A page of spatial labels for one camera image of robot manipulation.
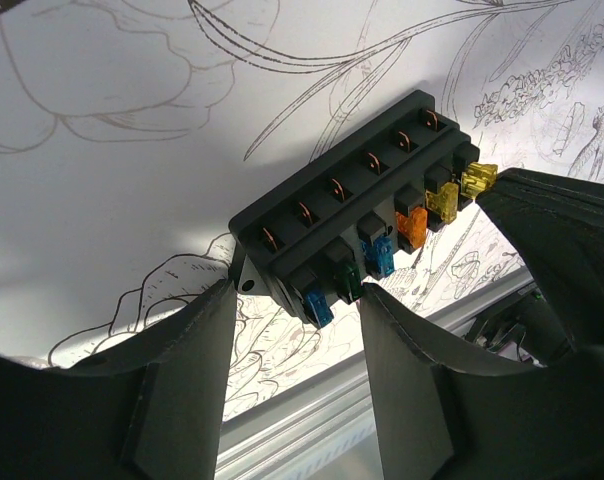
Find orange blade fuse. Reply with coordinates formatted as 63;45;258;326
395;206;428;251

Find blue blade fuse near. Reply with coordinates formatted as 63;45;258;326
361;235;395;278

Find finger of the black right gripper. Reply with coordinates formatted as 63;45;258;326
476;168;604;365

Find green blade fuse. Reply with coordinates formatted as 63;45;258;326
334;261;362;304

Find blue blade fuse far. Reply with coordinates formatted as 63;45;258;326
303;288;334;329

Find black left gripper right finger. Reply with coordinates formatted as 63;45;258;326
360;283;604;479

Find black fuse box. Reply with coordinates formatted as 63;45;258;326
229;90;479;328

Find blue blade fuse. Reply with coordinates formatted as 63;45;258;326
361;235;395;278
303;288;334;329

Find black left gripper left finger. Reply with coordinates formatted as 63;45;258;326
0;280;236;479

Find yellow blade fuse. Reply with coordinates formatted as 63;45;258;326
460;162;498;200
425;182;459;224

